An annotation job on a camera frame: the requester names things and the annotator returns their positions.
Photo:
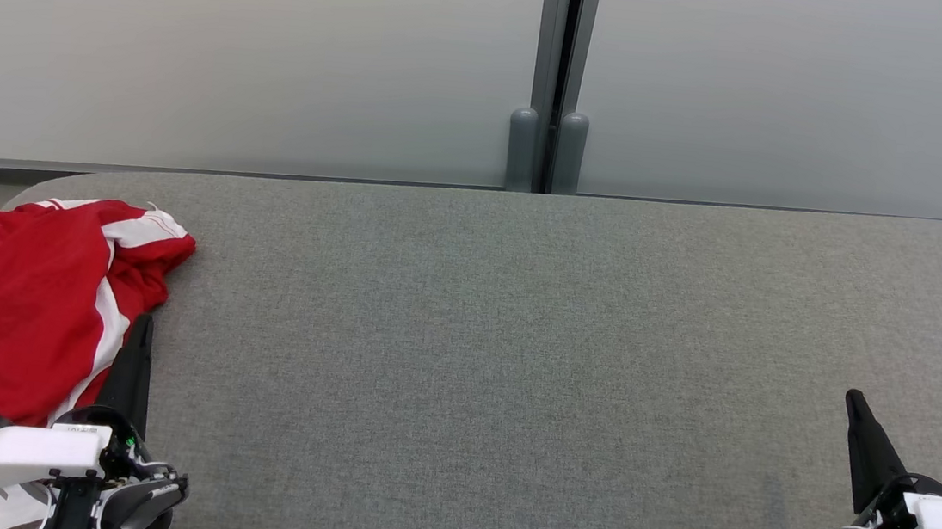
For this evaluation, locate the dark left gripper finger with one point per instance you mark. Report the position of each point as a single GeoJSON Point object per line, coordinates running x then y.
{"type": "Point", "coordinates": [134, 370]}

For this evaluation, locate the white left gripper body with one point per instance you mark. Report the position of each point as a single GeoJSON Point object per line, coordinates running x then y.
{"type": "Point", "coordinates": [21, 450]}

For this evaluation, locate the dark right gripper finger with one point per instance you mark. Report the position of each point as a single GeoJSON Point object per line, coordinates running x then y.
{"type": "Point", "coordinates": [868, 450]}

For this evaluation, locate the red white basketball jersey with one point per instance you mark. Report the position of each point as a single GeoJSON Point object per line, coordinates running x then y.
{"type": "Point", "coordinates": [150, 230]}

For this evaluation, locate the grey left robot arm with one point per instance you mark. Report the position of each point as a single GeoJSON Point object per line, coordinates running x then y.
{"type": "Point", "coordinates": [146, 501]}

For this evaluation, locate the grey partition base rail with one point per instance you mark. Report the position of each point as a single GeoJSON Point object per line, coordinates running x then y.
{"type": "Point", "coordinates": [186, 171]}
{"type": "Point", "coordinates": [787, 209]}

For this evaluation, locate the grey rounded post bumper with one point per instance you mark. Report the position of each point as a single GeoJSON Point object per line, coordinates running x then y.
{"type": "Point", "coordinates": [571, 153]}
{"type": "Point", "coordinates": [522, 148]}

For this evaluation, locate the grey partition frame post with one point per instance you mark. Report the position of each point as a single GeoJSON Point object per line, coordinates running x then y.
{"type": "Point", "coordinates": [551, 47]}

